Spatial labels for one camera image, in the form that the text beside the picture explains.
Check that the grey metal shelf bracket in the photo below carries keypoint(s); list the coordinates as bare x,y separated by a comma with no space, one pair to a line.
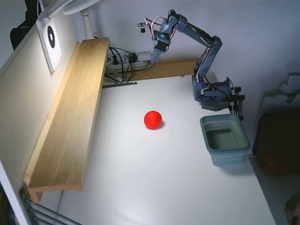
42,211
117,83

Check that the red ball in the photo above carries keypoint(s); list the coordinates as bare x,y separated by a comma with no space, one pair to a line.
152,119

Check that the white device with black circle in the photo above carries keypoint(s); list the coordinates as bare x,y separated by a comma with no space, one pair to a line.
50,44

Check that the blue-grey gripper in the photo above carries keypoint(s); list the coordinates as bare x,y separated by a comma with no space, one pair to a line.
160,46

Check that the black power adapter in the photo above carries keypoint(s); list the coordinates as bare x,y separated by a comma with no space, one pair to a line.
133,57

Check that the long wooden shelf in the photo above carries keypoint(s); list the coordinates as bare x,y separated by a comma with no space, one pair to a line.
70,117

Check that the small wrist camera board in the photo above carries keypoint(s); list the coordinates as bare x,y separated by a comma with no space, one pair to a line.
142,25

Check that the black table clamp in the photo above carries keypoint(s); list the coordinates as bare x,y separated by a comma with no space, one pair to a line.
239,98
236,89

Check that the black power plug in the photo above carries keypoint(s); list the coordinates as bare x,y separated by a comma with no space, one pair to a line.
115,60

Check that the dark brown cabinet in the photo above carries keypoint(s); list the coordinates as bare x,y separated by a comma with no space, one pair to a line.
279,145

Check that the grey rectangular container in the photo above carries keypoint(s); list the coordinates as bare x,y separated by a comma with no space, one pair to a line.
225,140

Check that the wooden back board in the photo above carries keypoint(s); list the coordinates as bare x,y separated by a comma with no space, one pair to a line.
173,68

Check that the white power strip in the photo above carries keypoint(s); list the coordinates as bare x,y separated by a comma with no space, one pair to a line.
141,56

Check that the blue-grey robot arm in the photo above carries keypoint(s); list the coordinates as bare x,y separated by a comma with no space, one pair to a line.
194,32

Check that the white desk lamp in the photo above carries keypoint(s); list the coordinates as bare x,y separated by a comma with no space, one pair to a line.
87,21

